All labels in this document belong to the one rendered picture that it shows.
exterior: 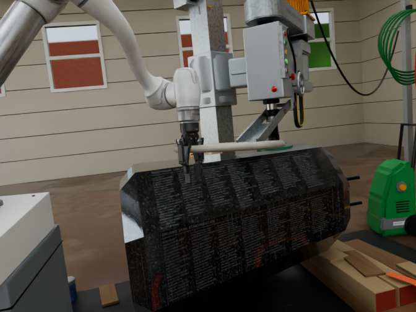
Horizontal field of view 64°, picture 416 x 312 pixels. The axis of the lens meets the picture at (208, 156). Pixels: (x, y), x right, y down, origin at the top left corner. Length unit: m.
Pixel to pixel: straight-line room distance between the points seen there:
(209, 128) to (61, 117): 5.72
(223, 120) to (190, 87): 1.39
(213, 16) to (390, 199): 1.96
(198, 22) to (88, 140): 5.60
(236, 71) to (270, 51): 0.68
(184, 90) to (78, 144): 6.80
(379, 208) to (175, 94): 2.12
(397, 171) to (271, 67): 1.44
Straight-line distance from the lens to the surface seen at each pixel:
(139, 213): 1.57
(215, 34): 2.73
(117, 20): 1.20
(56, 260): 1.15
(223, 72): 2.62
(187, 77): 1.31
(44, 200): 1.09
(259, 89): 2.02
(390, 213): 3.02
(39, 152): 8.23
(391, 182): 2.97
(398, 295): 1.97
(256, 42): 2.05
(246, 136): 1.83
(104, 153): 7.93
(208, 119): 2.67
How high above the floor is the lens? 1.10
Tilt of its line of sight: 7 degrees down
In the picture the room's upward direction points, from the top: 6 degrees counter-clockwise
